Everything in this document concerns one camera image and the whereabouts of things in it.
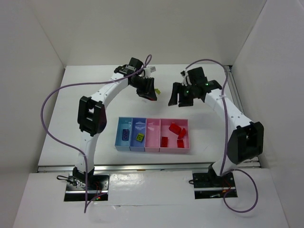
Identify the red rounded lego brick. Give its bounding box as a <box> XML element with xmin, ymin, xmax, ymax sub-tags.
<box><xmin>169</xmin><ymin>123</ymin><xmax>181</xmax><ymax>135</ymax></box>

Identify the light blue container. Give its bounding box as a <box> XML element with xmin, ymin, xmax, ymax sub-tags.
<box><xmin>115</xmin><ymin>117</ymin><xmax>133</xmax><ymax>151</ymax></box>

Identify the red arched lego cap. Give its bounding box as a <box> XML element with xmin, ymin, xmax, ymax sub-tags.
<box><xmin>178</xmin><ymin>128</ymin><xmax>187</xmax><ymax>140</ymax></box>

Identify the aluminium front rail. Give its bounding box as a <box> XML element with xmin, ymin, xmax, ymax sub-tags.
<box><xmin>37</xmin><ymin>161</ymin><xmax>262</xmax><ymax>173</ymax></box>

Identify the aluminium right rail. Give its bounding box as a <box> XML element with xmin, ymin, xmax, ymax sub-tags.
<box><xmin>225</xmin><ymin>65</ymin><xmax>264</xmax><ymax>164</ymax></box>

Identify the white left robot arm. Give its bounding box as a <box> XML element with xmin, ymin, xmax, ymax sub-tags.
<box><xmin>72</xmin><ymin>54</ymin><xmax>157</xmax><ymax>187</ymax></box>

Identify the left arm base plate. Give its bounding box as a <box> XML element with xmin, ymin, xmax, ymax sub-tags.
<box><xmin>64</xmin><ymin>172</ymin><xmax>111</xmax><ymax>202</ymax></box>

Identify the wide pink container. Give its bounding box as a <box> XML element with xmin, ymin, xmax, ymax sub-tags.
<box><xmin>160</xmin><ymin>118</ymin><xmax>190</xmax><ymax>153</ymax></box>

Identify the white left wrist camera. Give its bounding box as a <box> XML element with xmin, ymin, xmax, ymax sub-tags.
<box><xmin>142</xmin><ymin>66</ymin><xmax>156</xmax><ymax>78</ymax></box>

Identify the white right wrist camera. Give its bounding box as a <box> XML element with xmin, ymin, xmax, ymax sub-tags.
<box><xmin>180</xmin><ymin>70</ymin><xmax>191</xmax><ymax>86</ymax></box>

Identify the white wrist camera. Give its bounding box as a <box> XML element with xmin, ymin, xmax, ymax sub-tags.
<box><xmin>142</xmin><ymin>66</ymin><xmax>156</xmax><ymax>78</ymax></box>
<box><xmin>180</xmin><ymin>70</ymin><xmax>191</xmax><ymax>86</ymax></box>

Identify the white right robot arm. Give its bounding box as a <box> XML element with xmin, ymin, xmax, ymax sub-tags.
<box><xmin>168</xmin><ymin>67</ymin><xmax>264</xmax><ymax>182</ymax></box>

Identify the dark blue container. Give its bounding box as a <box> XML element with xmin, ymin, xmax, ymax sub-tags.
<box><xmin>130</xmin><ymin>117</ymin><xmax>146</xmax><ymax>152</ymax></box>

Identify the lime green lego brick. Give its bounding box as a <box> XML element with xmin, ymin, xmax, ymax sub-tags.
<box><xmin>135</xmin><ymin>133</ymin><xmax>144</xmax><ymax>142</ymax></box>

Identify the red curved lego brick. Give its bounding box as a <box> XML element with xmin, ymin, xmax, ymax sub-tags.
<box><xmin>177</xmin><ymin>139</ymin><xmax>184</xmax><ymax>148</ymax></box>

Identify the narrow pink container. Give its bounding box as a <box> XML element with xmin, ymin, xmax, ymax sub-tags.
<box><xmin>145</xmin><ymin>118</ymin><xmax>161</xmax><ymax>152</ymax></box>

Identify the purple lego brick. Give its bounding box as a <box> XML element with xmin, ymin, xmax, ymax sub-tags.
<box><xmin>122</xmin><ymin>129</ymin><xmax>130</xmax><ymax>141</ymax></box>

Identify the aluminium rail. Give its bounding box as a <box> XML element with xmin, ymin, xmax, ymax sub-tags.
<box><xmin>225</xmin><ymin>65</ymin><xmax>264</xmax><ymax>164</ymax></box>
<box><xmin>37</xmin><ymin>161</ymin><xmax>262</xmax><ymax>173</ymax></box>

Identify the red rectangular lego brick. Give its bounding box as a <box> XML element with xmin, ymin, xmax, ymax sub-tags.
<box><xmin>161</xmin><ymin>136</ymin><xmax>168</xmax><ymax>148</ymax></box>

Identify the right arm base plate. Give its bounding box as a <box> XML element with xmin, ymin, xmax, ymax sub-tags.
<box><xmin>189</xmin><ymin>173</ymin><xmax>238</xmax><ymax>200</ymax></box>

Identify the red green white lego stack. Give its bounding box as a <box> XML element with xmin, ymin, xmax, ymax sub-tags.
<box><xmin>147</xmin><ymin>88</ymin><xmax>161</xmax><ymax>101</ymax></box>

